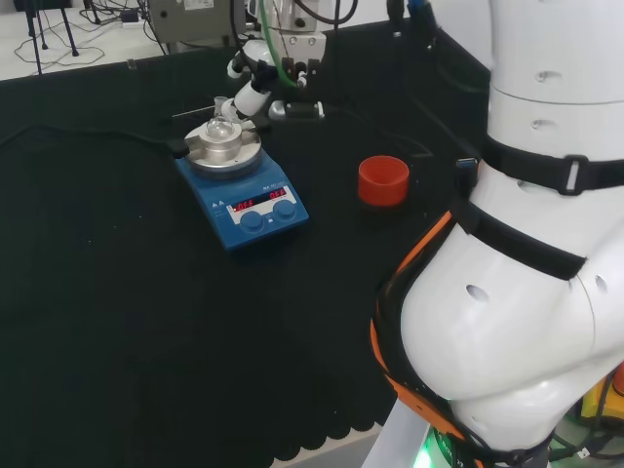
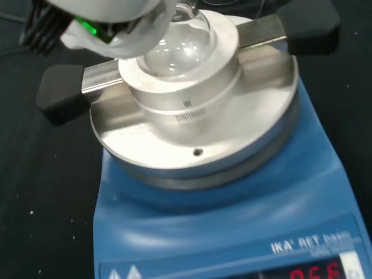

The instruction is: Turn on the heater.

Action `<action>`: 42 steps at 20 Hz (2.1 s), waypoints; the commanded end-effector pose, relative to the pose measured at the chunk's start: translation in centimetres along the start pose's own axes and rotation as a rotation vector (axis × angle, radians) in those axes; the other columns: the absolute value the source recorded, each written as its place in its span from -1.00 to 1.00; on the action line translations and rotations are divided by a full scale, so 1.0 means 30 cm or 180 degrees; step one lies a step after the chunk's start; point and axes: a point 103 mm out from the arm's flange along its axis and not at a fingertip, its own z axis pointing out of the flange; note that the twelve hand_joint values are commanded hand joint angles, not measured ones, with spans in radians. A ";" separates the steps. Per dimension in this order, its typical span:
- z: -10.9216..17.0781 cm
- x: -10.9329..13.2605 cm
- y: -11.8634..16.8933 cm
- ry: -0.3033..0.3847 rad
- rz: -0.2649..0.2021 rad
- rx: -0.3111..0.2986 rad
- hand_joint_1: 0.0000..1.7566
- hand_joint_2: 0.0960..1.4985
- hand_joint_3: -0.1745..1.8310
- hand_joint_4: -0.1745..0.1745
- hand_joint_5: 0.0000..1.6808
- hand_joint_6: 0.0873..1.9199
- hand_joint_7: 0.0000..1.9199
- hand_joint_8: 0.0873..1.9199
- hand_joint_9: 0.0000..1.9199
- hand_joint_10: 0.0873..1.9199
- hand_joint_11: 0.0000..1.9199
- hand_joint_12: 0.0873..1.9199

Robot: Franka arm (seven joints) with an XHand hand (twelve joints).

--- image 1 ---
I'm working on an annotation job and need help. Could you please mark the clear round-bottom glass flask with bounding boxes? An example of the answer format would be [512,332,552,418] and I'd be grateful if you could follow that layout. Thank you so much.
[204,96,240,140]

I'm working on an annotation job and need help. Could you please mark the thin metal probe rod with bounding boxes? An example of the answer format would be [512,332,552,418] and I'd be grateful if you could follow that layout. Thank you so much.
[172,107,218,120]

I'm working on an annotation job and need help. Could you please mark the thick black heater power cable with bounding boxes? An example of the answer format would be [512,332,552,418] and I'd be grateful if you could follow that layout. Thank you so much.
[0,125,189,158]

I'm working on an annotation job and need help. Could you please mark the grey metal box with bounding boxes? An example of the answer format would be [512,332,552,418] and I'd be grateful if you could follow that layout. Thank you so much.
[148,0,248,48]

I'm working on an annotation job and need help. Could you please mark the black floor cable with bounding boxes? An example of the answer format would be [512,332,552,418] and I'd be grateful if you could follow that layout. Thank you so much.
[14,0,165,67]

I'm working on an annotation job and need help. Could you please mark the red plastic cup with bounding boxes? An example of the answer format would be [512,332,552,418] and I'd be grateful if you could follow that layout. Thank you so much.
[358,155,410,207]

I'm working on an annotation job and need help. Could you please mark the black tripod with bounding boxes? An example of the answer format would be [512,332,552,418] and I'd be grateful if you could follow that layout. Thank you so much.
[26,0,80,75]

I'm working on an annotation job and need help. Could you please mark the yellow stop button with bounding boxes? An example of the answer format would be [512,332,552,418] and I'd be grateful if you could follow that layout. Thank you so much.
[579,363,624,425]

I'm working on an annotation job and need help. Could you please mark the heater with blue base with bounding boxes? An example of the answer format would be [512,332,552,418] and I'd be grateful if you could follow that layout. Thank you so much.
[174,119,311,259]

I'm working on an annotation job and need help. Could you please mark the black bench cloth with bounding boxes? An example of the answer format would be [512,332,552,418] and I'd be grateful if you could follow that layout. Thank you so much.
[0,19,493,463]

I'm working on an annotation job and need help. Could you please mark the green cable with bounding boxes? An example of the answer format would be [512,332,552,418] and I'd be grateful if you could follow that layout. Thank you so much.
[259,0,299,90]

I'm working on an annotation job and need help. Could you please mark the orange cable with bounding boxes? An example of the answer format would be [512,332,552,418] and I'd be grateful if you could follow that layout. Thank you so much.
[369,212,485,465]

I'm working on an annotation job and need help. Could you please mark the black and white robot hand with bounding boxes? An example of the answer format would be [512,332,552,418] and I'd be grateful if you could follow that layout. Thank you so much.
[224,41,327,129]

